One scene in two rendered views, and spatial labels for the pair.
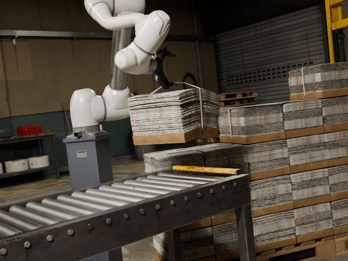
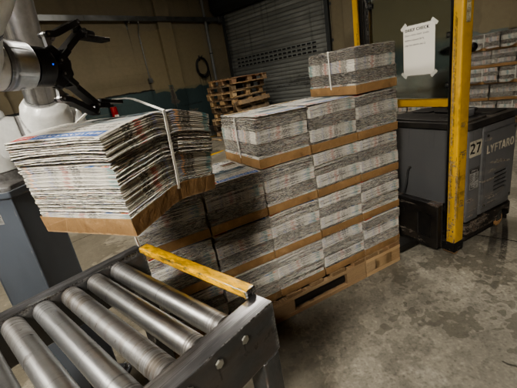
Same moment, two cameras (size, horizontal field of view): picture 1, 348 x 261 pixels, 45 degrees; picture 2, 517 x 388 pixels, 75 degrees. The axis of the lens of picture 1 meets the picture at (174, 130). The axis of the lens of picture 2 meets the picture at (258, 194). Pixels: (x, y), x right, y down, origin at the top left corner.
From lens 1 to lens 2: 1.21 m
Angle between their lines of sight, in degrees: 18
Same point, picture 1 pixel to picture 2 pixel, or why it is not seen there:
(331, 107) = (366, 106)
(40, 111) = not seen: hidden behind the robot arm
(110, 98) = (29, 122)
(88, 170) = (14, 244)
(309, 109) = (340, 111)
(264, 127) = (283, 142)
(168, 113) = (91, 178)
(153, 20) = not seen: outside the picture
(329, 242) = (360, 265)
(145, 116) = (51, 182)
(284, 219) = (311, 252)
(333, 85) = (369, 75)
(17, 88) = not seen: hidden behind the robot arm
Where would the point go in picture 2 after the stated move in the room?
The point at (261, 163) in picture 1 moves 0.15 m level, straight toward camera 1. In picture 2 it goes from (281, 192) to (283, 203)
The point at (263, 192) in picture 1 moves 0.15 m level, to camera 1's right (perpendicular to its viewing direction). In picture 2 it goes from (285, 227) to (315, 220)
